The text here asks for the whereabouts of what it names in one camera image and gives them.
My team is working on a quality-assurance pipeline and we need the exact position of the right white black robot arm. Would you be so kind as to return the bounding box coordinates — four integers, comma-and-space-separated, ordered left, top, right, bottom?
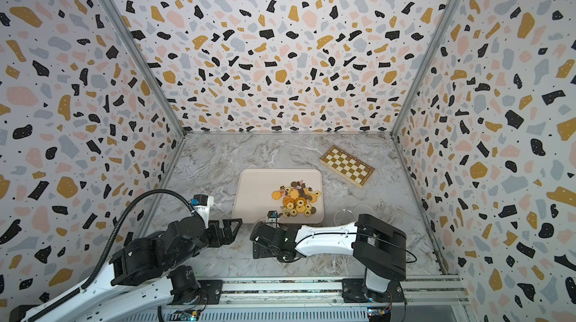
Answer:
250, 214, 417, 304

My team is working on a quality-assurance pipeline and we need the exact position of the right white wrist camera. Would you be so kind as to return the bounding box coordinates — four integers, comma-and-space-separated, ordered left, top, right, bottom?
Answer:
265, 210, 278, 225

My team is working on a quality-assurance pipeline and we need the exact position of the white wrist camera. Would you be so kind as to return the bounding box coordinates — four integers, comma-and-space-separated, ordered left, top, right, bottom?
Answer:
190, 194, 214, 229
265, 210, 278, 225

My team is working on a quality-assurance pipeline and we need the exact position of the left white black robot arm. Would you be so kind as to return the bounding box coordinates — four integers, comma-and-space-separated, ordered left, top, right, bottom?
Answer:
10, 215, 242, 321

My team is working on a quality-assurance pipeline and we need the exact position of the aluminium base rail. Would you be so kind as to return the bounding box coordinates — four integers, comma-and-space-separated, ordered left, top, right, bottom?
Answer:
112, 276, 469, 322

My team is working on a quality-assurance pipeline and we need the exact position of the wooden chessboard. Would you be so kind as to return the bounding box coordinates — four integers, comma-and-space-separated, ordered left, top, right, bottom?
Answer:
319, 145, 375, 188

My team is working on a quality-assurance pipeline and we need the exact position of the clear plastic cookie jar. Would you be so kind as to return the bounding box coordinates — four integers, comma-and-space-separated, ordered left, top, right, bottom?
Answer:
333, 203, 377, 226

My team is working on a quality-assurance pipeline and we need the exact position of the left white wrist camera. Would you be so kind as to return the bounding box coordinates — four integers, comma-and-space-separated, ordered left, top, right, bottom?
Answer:
190, 194, 214, 229

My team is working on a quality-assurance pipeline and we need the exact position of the black corrugated cable conduit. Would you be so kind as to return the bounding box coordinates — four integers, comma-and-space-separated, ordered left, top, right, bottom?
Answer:
22, 188, 194, 322

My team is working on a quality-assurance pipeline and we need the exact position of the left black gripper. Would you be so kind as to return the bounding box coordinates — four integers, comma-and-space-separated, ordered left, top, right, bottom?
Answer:
169, 217, 246, 270

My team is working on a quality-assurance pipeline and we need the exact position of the beige rectangular tray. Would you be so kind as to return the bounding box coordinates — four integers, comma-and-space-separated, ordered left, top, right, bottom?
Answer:
232, 169, 325, 224

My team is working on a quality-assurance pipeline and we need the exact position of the pile of poured cookies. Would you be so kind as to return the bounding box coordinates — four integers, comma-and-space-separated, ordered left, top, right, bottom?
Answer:
270, 179, 323, 219

